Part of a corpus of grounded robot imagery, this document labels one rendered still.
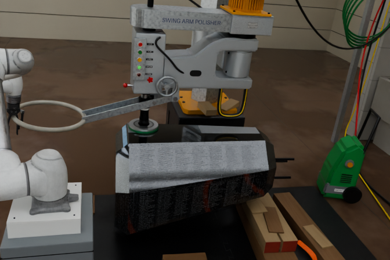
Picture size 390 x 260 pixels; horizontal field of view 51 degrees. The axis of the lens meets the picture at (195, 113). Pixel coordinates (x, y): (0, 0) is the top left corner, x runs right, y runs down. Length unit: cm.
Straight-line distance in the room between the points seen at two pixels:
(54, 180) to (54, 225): 21
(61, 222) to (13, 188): 27
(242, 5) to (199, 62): 48
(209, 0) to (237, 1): 67
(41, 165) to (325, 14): 890
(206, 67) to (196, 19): 34
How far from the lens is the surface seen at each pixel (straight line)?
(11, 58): 222
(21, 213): 209
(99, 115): 290
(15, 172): 197
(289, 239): 310
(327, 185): 406
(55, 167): 196
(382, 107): 529
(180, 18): 271
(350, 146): 396
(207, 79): 287
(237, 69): 293
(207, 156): 287
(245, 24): 283
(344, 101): 515
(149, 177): 275
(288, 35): 990
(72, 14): 880
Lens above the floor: 212
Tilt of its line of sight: 23 degrees down
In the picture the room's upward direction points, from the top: 6 degrees clockwise
